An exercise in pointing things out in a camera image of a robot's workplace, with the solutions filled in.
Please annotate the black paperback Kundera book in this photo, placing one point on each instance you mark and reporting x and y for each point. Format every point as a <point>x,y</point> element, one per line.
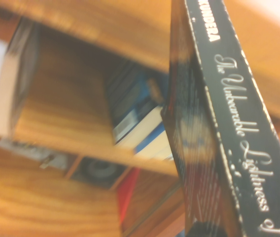
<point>228,111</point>

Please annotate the blue books on shelf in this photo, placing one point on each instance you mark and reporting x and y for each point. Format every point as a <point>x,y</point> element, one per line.
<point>130,98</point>

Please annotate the blue book cream pages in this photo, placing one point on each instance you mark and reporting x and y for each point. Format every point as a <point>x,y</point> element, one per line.
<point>145,128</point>

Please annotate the cream page paperback book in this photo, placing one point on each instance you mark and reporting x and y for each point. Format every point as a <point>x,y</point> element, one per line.
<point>156,148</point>

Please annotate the wooden oak bookshelf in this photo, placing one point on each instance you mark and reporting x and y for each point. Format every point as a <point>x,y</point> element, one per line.
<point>68,98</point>

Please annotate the red folder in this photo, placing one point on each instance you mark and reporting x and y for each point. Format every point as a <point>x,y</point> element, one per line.
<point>127,192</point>

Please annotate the loose paper cards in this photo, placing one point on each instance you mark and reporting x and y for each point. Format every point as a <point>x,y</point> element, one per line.
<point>29,153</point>

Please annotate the thick white paperback book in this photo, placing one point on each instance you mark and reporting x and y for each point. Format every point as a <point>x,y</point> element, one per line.
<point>7,86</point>

